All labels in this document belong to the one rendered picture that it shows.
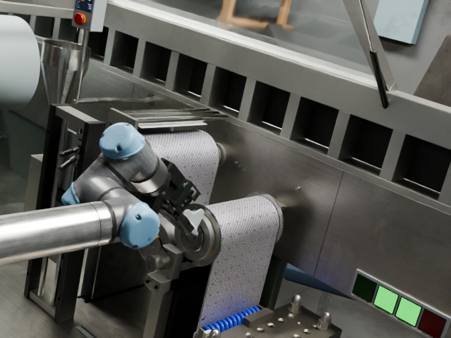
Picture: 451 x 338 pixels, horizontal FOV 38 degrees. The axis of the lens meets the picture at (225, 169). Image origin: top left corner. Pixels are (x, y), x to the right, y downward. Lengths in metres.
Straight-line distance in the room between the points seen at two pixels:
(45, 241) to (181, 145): 0.71
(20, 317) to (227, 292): 0.54
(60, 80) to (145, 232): 0.95
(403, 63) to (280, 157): 5.57
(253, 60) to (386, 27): 5.41
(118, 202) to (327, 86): 0.73
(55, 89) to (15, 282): 0.57
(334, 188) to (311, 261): 0.21
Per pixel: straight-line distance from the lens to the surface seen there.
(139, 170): 1.24
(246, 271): 1.63
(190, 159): 1.68
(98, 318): 1.81
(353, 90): 1.61
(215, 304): 1.59
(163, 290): 1.54
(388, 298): 1.63
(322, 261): 1.70
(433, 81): 6.03
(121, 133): 1.21
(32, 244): 1.04
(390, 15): 7.15
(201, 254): 1.49
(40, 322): 1.76
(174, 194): 1.36
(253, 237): 1.59
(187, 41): 1.95
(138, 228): 1.10
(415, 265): 1.58
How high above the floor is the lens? 1.85
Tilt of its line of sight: 17 degrees down
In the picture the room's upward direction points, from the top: 13 degrees clockwise
